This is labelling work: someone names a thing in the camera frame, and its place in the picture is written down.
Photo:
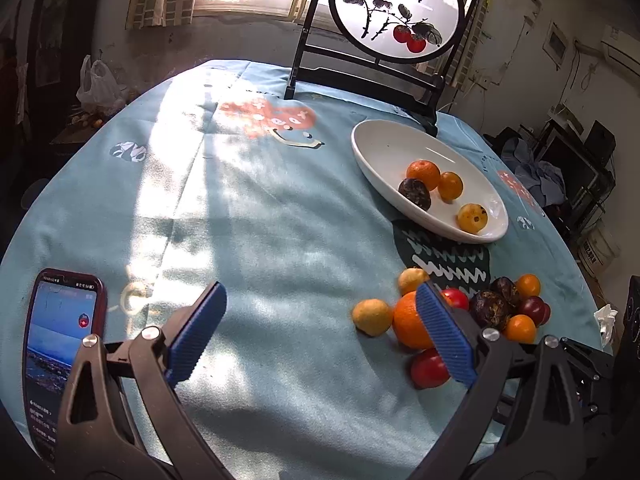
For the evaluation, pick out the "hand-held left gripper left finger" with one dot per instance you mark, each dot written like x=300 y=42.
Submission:
x=192 y=332

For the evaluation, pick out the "orange tangerine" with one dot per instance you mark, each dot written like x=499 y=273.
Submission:
x=424 y=172

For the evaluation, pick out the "white oval plate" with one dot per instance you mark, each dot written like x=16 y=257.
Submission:
x=390 y=145

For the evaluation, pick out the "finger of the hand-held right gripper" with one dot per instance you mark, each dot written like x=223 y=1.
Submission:
x=590 y=362

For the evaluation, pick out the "small yellow-orange fruit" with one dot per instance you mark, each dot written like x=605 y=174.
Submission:
x=451 y=186

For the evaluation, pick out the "white wall electrical box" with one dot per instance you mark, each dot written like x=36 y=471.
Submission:
x=555 y=44

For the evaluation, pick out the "white plastic bag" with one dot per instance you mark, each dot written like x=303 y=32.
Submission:
x=97 y=87

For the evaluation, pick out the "light blue printed tablecloth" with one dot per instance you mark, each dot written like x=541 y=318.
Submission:
x=275 y=235

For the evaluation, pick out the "yellow spotted fruit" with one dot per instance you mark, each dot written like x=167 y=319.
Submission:
x=472 y=217

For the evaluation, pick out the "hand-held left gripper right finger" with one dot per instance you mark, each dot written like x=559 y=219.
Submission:
x=447 y=332

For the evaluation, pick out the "dark passion fruit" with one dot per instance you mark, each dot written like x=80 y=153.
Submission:
x=506 y=287
x=414 y=194
x=489 y=310

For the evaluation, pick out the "dark monitor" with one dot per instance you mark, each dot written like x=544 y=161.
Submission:
x=575 y=165

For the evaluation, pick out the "round painted black-framed screen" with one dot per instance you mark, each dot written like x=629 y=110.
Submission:
x=395 y=0

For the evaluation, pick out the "white air conditioner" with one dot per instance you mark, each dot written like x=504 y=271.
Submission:
x=620 y=47

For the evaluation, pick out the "white plastic bucket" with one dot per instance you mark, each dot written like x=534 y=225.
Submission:
x=597 y=252

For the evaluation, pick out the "dark red plum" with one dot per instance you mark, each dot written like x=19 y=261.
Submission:
x=531 y=309

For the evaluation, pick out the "yellow round fruit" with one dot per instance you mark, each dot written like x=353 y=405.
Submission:
x=411 y=280
x=372 y=316

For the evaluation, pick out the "small orange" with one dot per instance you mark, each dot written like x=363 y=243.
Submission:
x=520 y=328
x=528 y=285

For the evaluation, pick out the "smartphone with red case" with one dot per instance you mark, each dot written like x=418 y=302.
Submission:
x=55 y=330

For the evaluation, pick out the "red tomato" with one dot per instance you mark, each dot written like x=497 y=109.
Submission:
x=456 y=299
x=546 y=314
x=427 y=369

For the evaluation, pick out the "large orange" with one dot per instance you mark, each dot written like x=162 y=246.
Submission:
x=410 y=322

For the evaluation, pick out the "black speaker box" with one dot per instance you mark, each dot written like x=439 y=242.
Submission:
x=600 y=141

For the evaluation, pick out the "blue crumpled clothing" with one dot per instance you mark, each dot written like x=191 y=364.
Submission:
x=545 y=175

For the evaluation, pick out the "crumpled white tissue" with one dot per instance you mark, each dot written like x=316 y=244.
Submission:
x=606 y=320

